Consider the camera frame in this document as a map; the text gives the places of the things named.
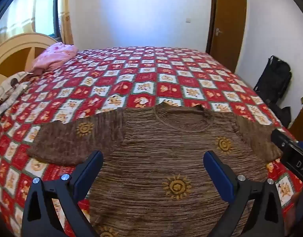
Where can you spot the red checkered printed bedspread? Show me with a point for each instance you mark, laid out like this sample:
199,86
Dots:
141,79

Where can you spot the brown wooden cabinet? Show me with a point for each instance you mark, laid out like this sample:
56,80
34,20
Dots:
302,123

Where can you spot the brown knitted sun-print sweater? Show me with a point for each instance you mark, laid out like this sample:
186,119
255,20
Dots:
151,153

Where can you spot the yellow patterned curtain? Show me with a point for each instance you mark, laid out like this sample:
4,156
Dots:
66,12

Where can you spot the brown wooden door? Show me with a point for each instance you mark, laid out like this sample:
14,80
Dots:
230,29

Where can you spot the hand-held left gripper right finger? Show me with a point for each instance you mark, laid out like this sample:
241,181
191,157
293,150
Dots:
219,175

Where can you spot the beige patterned cloth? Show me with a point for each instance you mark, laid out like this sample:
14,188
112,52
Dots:
5,91

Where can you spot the cream wooden headboard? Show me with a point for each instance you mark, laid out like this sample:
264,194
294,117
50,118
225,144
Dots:
8,51

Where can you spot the pink floral blanket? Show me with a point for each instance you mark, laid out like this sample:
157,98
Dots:
55,54

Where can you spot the window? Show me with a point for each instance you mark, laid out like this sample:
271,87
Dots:
46,9

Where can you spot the large black backpack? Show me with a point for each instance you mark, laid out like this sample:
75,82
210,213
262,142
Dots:
275,79

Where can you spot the small black bag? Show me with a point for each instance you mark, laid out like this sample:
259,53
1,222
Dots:
282,114

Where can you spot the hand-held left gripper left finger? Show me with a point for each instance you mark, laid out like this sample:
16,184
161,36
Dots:
88,175

